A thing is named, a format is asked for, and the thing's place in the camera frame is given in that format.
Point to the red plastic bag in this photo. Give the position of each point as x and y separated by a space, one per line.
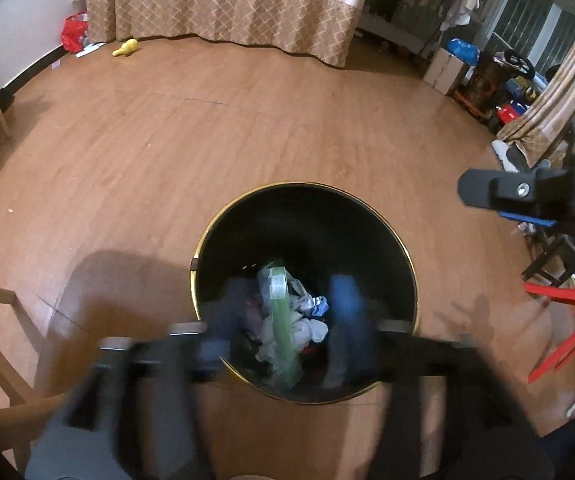
73 35

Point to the white paper sheet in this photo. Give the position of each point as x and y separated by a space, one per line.
89 49

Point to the yellow toy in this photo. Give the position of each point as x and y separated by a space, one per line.
127 48

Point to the white shoe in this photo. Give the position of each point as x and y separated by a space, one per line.
505 152

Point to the window with bars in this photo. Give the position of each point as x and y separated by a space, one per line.
532 10

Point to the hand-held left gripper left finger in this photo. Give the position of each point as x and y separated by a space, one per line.
217 340

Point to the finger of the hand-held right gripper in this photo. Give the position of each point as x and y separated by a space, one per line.
527 218

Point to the cardboard box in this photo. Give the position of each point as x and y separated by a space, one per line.
445 70

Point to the crumpled white paper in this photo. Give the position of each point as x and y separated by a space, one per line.
312 332

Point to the blue bag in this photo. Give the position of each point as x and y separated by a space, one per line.
462 50

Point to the black toy steering wheel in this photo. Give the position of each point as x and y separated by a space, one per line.
520 62

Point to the black trash bin gold rim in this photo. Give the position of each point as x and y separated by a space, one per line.
307 230

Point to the black stool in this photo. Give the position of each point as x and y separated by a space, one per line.
557 255

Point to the red blue toy car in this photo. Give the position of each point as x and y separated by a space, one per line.
512 110

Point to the beige patterned curtain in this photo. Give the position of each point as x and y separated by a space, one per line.
217 10

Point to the torn green and white carton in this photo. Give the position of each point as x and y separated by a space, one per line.
282 330

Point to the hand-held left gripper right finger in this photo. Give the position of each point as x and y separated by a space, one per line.
345 320

